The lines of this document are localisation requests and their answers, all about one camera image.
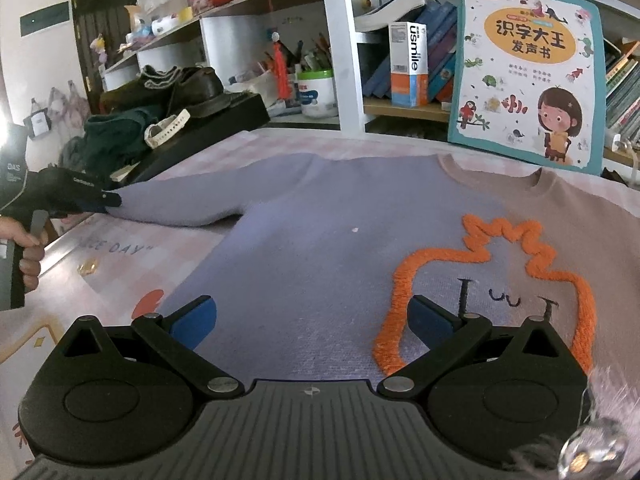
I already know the pink and purple sweater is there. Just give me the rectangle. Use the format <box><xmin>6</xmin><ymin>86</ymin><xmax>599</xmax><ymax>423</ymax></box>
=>
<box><xmin>107</xmin><ymin>152</ymin><xmax>640</xmax><ymax>378</ymax></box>

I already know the white jar with green lid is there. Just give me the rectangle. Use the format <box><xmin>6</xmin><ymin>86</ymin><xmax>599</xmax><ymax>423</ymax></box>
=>
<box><xmin>296</xmin><ymin>70</ymin><xmax>337</xmax><ymax>118</ymax></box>

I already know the white wristwatch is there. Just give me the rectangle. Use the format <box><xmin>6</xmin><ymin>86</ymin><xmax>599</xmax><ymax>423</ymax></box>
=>
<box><xmin>144</xmin><ymin>109</ymin><xmax>191</xmax><ymax>148</ymax></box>

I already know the white wooden bookshelf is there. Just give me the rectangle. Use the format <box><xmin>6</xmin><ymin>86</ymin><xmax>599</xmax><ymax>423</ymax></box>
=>
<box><xmin>102</xmin><ymin>0</ymin><xmax>640</xmax><ymax>171</ymax></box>

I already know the teal children's picture book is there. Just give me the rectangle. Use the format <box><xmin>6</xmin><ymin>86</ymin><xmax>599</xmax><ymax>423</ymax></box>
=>
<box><xmin>446</xmin><ymin>0</ymin><xmax>604</xmax><ymax>177</ymax></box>

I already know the fluffy charm with clear bead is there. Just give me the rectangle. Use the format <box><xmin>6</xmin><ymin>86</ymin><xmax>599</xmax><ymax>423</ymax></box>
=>
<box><xmin>510</xmin><ymin>365</ymin><xmax>640</xmax><ymax>480</ymax></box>

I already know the dark green cloth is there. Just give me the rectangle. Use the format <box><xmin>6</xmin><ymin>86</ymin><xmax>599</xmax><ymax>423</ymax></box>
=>
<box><xmin>60</xmin><ymin>109</ymin><xmax>161</xmax><ymax>173</ymax></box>

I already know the red tassel ornament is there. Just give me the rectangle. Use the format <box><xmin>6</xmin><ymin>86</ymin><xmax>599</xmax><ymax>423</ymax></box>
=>
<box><xmin>270</xmin><ymin>30</ymin><xmax>293</xmax><ymax>98</ymax></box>

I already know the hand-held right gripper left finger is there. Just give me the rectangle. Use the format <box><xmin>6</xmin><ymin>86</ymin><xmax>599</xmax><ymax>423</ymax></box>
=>
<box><xmin>59</xmin><ymin>296</ymin><xmax>246</xmax><ymax>400</ymax></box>

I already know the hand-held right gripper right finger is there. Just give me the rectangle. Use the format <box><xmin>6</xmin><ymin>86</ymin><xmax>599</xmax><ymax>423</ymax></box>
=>
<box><xmin>376</xmin><ymin>296</ymin><xmax>573</xmax><ymax>401</ymax></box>

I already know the row of thin picture books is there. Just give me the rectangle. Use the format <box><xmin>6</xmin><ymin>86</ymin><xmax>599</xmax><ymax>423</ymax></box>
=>
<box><xmin>602</xmin><ymin>37</ymin><xmax>640</xmax><ymax>133</ymax></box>

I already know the black leather shoe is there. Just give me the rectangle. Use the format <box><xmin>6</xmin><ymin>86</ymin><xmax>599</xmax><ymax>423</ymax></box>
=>
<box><xmin>100</xmin><ymin>65</ymin><xmax>176</xmax><ymax>111</ymax></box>
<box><xmin>167</xmin><ymin>66</ymin><xmax>231</xmax><ymax>118</ymax></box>

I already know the bunch of pens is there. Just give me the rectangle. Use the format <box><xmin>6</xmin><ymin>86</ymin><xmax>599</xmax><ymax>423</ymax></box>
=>
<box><xmin>295</xmin><ymin>32</ymin><xmax>333</xmax><ymax>73</ymax></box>

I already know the black box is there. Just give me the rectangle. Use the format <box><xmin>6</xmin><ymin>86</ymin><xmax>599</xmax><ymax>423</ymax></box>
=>
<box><xmin>107</xmin><ymin>92</ymin><xmax>271</xmax><ymax>186</ymax></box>

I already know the dark wooden door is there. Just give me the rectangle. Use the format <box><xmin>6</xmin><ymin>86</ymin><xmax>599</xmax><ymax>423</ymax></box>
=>
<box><xmin>70</xmin><ymin>0</ymin><xmax>138</xmax><ymax>103</ymax></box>

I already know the row of blue books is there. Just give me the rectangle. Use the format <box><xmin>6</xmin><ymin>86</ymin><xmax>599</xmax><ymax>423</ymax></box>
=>
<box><xmin>362</xmin><ymin>0</ymin><xmax>458</xmax><ymax>106</ymax></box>

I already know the white and orange toothpaste box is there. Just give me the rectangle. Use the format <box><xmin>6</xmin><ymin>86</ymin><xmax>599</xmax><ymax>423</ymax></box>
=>
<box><xmin>389</xmin><ymin>22</ymin><xmax>430</xmax><ymax>108</ymax></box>

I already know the person's left hand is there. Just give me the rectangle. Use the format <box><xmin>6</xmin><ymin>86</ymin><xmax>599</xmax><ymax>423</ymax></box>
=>
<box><xmin>0</xmin><ymin>215</ymin><xmax>51</xmax><ymax>291</ymax></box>

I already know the thick paperback book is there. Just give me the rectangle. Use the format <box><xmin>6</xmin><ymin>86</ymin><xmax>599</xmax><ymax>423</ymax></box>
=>
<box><xmin>352</xmin><ymin>0</ymin><xmax>441</xmax><ymax>33</ymax></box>

